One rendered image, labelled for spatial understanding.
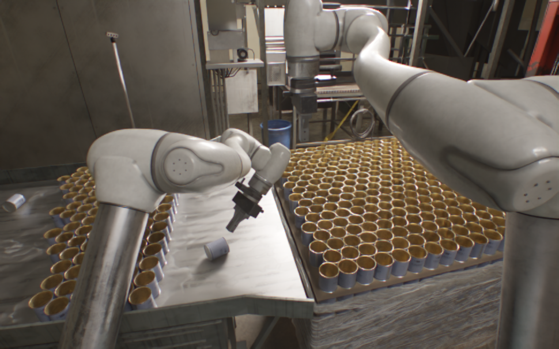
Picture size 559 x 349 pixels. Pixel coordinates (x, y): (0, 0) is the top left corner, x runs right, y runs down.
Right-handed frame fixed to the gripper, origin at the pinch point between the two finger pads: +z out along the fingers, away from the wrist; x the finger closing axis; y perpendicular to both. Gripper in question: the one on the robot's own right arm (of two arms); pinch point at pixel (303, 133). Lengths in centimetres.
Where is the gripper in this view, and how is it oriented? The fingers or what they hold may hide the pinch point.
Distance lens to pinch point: 88.2
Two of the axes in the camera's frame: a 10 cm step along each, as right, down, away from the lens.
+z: 0.5, 8.8, 4.7
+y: -9.9, 1.1, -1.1
